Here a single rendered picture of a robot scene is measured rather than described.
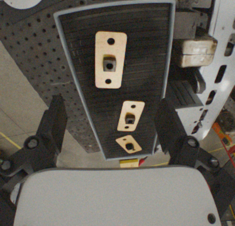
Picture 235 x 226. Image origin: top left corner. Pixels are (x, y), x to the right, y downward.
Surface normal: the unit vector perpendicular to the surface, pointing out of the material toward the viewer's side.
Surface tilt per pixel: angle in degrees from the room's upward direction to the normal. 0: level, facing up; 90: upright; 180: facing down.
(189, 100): 90
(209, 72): 0
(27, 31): 0
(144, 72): 0
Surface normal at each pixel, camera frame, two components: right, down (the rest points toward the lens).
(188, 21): 0.00, 0.75
